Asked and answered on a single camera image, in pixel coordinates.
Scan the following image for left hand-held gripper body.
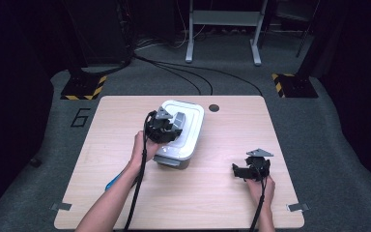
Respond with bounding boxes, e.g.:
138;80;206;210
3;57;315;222
145;106;176;144

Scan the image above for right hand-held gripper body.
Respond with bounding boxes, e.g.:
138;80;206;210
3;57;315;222
244;147;275;182

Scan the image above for white lid with grey handle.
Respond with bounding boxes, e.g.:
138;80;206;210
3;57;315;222
155;99;205;161

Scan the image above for grey storage box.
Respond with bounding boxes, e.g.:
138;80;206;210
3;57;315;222
153;154;195;170

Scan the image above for person's right hand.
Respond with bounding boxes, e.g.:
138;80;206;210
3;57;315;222
244;175;276;211

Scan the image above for person's left hand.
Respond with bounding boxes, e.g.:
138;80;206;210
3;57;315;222
129;130;162;170

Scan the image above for dark cabinet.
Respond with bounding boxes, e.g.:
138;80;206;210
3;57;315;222
65;0;130;66

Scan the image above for small black floor object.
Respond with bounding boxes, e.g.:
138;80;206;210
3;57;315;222
28;157;43;169

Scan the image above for thin black tripod leg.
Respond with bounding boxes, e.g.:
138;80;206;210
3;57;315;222
295;15;314;60

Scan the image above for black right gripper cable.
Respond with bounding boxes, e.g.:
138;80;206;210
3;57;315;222
248;163;269;232

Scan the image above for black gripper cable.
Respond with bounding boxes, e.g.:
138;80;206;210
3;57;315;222
248;163;269;232
123;109;157;232

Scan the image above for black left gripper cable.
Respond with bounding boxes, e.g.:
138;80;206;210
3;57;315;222
123;109;157;232

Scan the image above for white floor cables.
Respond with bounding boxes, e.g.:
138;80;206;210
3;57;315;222
134;18;207;52

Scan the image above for thick black floor cable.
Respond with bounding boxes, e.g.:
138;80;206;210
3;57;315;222
79;54;134;77

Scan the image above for black yellow striped base plate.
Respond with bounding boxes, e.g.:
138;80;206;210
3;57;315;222
59;74;108;102
271;72;320;100

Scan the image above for white metal stand frame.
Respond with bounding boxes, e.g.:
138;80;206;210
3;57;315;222
185;0;270;68

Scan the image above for black stand post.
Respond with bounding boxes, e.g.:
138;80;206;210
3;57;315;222
61;0;90;81
297;0;337;80

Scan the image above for grey metal table bracket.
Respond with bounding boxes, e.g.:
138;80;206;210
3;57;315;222
49;202;73;212

